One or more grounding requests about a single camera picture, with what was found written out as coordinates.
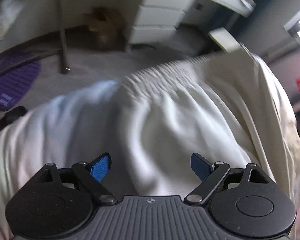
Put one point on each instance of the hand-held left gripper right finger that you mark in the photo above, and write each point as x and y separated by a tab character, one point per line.
201	167

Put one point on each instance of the grey metal pole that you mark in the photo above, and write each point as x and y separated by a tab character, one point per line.
62	30

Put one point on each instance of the purple ribbed slipper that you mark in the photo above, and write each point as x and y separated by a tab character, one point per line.
15	82

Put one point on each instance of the brown cardboard box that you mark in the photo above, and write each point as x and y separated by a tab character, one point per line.
105	27

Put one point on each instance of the white side table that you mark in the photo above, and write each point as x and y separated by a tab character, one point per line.
225	40

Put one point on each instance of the white vanity desk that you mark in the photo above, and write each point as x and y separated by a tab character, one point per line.
157	12

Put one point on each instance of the cream white pants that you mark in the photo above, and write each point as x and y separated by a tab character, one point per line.
177	117

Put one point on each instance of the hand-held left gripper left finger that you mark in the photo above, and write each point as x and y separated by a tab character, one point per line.
101	167

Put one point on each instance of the black shoe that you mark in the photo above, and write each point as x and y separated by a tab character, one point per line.
10	118

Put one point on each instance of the dark wall socket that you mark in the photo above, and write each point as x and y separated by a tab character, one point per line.
199	6

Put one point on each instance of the pink white blanket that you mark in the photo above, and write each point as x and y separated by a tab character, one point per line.
27	150

